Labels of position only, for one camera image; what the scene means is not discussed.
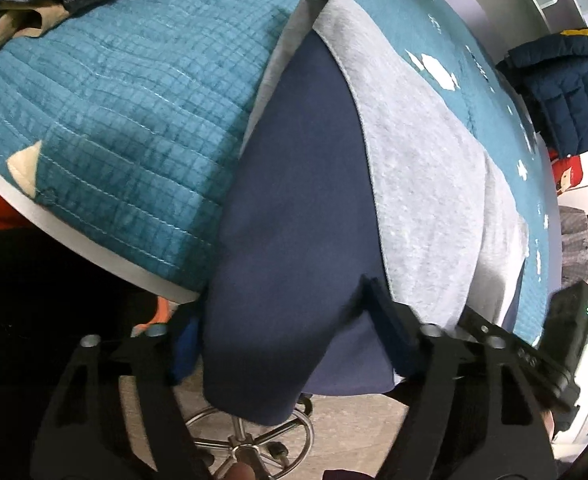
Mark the yellow navy puffer jacket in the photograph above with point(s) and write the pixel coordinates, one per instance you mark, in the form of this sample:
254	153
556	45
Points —
551	75

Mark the red cartoon bag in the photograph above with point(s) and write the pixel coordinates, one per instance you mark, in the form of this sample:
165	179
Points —
567	171

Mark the teal quilted bed cover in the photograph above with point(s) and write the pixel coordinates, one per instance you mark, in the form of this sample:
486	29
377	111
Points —
136	111

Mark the chrome stool base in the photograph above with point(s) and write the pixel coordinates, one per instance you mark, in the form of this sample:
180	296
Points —
274	452

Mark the pink checkered covered table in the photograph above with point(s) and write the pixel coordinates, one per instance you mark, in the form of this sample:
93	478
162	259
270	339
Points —
574	241

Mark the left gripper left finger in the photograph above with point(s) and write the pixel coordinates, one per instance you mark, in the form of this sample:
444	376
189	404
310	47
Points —
115	415

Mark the grey navy varsity jacket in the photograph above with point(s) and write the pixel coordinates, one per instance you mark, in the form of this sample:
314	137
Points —
358	191

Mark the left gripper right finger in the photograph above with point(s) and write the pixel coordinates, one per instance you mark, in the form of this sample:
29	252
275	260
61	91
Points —
472	411

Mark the person left hand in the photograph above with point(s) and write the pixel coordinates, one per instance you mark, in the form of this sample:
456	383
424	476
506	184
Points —
240	471

